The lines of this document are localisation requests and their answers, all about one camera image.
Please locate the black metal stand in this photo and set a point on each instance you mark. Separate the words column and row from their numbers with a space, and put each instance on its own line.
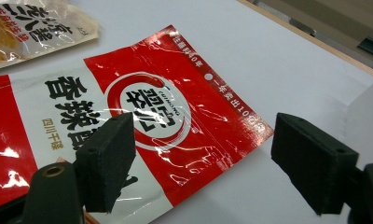
column 372, row 46

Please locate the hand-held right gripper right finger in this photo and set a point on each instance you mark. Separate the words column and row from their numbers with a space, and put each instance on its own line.
column 315, row 161

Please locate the translucent plastic container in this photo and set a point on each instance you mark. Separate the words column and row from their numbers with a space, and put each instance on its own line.
column 371, row 118

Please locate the red seasoning packet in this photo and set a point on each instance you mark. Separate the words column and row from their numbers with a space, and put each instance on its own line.
column 206, row 109

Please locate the beige sauce pouch with spout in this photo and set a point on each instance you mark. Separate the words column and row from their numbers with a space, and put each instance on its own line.
column 35, row 28

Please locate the white table cover sheet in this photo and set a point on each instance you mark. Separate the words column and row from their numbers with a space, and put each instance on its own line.
column 268, row 46

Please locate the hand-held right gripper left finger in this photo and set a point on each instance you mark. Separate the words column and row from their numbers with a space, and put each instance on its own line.
column 105, row 161

